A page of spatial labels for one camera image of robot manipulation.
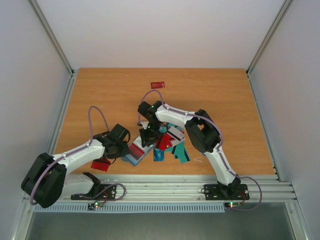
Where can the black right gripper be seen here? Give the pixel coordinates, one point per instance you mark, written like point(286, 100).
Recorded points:
point(147, 135)

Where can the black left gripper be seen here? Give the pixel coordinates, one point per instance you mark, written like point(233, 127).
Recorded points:
point(125, 151)

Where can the red card black stripe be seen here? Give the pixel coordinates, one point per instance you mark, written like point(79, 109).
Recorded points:
point(135, 151)

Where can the teal leather card holder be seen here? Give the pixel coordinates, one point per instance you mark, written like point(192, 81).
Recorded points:
point(129, 159)

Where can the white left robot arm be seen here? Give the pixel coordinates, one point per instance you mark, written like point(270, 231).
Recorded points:
point(48, 178)

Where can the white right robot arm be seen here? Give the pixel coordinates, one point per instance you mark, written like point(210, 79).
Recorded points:
point(204, 135)

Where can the blue card centre bottom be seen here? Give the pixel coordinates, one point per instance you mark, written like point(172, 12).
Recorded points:
point(158, 155)

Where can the red card left lower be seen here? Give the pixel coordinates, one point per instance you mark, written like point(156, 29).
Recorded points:
point(101, 164)

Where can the teal card black stripe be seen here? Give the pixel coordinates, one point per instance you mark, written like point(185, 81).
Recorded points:
point(180, 152)

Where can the red card far table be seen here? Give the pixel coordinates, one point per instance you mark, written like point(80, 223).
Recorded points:
point(157, 85)

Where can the left controller board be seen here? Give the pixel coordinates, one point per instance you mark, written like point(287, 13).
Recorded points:
point(95, 205)

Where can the controller board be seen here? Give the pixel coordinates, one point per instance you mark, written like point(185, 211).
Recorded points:
point(95, 205)
point(233, 205)

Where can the right controller board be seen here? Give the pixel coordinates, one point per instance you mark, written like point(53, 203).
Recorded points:
point(233, 205)

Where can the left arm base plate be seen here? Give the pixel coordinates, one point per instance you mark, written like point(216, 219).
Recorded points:
point(105, 191)

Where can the grey slotted cable duct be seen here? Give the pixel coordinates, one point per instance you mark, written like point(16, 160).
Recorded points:
point(132, 208)

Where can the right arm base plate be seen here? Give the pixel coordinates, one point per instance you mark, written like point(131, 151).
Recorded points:
point(213, 192)

